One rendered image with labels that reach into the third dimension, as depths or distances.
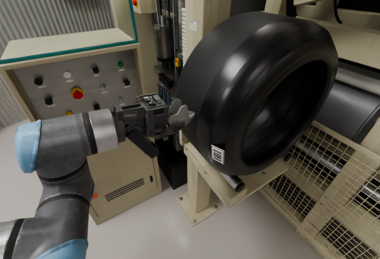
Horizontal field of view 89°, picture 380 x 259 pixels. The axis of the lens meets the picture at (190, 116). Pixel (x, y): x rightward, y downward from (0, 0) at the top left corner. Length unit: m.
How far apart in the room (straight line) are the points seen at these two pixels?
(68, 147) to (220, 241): 1.40
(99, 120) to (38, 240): 0.21
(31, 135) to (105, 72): 0.70
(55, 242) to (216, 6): 0.77
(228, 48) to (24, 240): 0.54
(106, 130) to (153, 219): 1.37
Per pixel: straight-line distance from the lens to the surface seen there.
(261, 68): 0.49
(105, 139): 0.42
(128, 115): 0.43
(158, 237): 1.67
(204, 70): 0.54
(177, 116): 0.48
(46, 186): 0.49
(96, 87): 1.10
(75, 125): 0.42
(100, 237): 1.78
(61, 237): 0.41
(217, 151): 0.54
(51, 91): 1.09
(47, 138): 0.42
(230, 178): 0.78
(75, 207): 0.44
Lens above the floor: 1.55
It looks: 37 degrees down
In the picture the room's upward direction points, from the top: straight up
